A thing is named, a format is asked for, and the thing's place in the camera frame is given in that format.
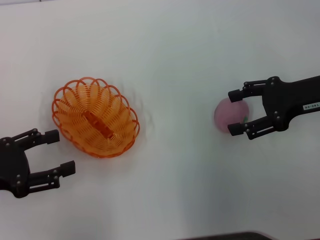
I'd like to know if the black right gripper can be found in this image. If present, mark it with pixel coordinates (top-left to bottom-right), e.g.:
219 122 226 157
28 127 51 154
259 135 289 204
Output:
227 74 320 141

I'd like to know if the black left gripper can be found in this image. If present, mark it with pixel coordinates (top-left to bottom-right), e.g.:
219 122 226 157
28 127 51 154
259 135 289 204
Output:
0 128 76 199

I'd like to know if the pink toy peach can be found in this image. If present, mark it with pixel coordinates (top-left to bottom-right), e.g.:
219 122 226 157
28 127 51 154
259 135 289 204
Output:
214 97 251 135

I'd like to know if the orange plastic wire basket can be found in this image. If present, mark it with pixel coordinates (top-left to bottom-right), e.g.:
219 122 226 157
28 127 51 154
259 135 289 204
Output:
51 76 141 159

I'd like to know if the dark robot torso edge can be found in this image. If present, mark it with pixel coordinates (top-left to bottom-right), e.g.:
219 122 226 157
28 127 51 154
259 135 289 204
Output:
175 231 275 240

